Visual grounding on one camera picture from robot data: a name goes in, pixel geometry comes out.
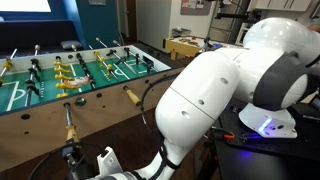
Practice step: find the black goalkeeper rod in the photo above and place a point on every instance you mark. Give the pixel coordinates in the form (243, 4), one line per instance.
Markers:
(127, 50)

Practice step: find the grey storage bin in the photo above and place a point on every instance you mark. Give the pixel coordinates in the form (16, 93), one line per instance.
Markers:
(181, 32)

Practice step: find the two yellow players rod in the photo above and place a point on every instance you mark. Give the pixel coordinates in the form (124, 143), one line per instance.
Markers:
(7, 63)

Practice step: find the three yellow players rod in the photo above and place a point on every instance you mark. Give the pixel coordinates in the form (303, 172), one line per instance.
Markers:
(133, 97)

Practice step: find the orange black bar clamp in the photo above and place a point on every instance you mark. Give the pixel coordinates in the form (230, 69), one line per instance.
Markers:
(228, 135)

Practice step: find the white wall cabinets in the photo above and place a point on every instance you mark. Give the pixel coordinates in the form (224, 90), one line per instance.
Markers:
(283, 4)

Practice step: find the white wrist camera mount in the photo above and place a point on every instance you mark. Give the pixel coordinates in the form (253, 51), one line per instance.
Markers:
(108, 161)

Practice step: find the wooden foosball table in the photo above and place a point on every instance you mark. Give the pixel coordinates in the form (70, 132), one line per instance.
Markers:
(43, 130)

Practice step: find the round ball entry port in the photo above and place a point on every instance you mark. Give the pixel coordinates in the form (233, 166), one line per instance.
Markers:
(80, 101)

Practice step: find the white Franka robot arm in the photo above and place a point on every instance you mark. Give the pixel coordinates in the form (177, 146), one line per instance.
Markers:
(200, 96)

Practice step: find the black camera stand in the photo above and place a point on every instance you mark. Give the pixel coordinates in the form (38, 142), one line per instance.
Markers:
(233, 15)

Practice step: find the navy blue bench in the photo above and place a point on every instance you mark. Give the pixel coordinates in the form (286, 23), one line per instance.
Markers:
(33, 33)

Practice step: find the two black players rod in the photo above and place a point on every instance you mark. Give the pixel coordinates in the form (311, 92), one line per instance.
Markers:
(111, 52)

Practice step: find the grey cushion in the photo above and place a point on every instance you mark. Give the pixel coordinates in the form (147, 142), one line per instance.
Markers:
(70, 44)

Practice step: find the five black players rod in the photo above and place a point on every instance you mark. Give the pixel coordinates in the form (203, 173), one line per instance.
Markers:
(87, 74)

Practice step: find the black electronics box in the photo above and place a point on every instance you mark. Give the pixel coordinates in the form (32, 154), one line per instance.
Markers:
(308, 112)

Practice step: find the wall bulletin board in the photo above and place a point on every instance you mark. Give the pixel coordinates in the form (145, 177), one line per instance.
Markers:
(196, 6)

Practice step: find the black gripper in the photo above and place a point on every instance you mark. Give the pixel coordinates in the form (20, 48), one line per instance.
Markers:
(81, 170)

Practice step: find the brown door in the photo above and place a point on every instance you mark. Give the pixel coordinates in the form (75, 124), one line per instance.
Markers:
(130, 16)

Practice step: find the three black players rod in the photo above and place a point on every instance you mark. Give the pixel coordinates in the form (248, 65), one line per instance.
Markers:
(33, 71)

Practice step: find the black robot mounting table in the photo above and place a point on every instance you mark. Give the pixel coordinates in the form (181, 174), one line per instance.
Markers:
(266, 163)

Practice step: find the five yellow players rod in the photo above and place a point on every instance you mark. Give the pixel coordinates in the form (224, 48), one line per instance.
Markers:
(71, 131)

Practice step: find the low wooden game table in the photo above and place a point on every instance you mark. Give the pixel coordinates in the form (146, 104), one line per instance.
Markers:
(180, 48)

